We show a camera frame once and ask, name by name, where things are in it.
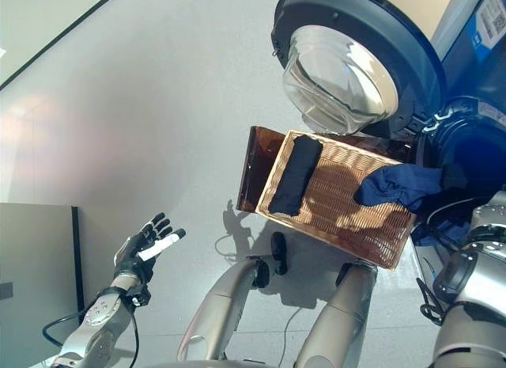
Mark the white built-in cabinet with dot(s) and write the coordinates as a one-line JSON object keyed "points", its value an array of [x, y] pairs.
{"points": [[415, 4]]}

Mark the grey cabinet with black edge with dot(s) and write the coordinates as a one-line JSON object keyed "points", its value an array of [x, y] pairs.
{"points": [[35, 265]]}

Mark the right silver robot leg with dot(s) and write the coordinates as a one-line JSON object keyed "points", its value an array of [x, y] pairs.
{"points": [[340, 316]]}

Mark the round glass washer door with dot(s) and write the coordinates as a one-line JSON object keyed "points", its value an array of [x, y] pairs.
{"points": [[340, 67]]}

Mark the grey robot torso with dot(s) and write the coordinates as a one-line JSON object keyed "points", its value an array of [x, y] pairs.
{"points": [[221, 364]]}

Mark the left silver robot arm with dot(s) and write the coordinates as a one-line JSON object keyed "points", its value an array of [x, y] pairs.
{"points": [[95, 324]]}

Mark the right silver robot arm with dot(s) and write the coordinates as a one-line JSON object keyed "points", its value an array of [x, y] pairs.
{"points": [[474, 273]]}

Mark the rectangular wicker basket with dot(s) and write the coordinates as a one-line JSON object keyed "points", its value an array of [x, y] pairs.
{"points": [[336, 209]]}

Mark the blue garment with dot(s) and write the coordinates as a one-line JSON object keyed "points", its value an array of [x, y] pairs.
{"points": [[395, 186]]}

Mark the grey front-load washing machine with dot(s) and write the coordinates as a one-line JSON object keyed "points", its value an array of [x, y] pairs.
{"points": [[474, 146]]}

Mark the blue barcode sticker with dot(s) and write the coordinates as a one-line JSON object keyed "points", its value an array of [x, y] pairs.
{"points": [[490, 20]]}

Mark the large black rolled garment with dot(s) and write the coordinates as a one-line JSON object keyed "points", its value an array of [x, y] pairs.
{"points": [[294, 178]]}

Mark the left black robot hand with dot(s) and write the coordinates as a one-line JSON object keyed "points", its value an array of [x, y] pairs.
{"points": [[132, 257]]}

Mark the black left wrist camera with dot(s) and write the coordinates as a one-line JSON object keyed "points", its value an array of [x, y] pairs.
{"points": [[139, 297]]}

